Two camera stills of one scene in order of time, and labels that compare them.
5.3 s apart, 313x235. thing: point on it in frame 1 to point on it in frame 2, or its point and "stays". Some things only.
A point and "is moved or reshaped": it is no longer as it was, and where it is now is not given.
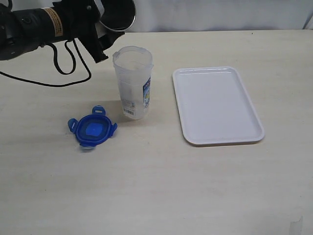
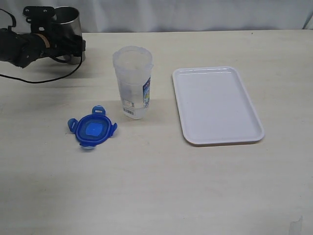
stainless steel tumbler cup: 118,14 is moved or reshaped
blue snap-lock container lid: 92,130 stays
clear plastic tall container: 134,65 stays
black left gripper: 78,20 to 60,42
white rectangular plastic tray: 214,106 stays
